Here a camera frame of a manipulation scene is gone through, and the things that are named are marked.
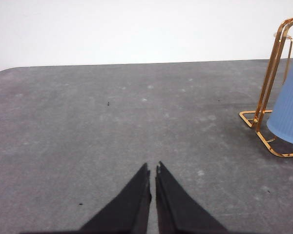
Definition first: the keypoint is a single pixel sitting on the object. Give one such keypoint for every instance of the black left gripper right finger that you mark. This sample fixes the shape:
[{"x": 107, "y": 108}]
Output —
[{"x": 179, "y": 212}]

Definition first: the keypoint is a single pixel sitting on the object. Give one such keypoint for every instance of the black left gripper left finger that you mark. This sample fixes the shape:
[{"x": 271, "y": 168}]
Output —
[{"x": 128, "y": 213}]

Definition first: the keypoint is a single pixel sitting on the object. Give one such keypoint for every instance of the blue ribbed plastic cup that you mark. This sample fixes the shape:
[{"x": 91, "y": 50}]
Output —
[{"x": 280, "y": 121}]

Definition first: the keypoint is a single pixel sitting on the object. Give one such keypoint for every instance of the gold wire cup rack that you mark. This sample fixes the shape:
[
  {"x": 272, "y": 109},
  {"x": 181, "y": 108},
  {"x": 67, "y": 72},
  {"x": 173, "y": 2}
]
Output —
[{"x": 263, "y": 93}]

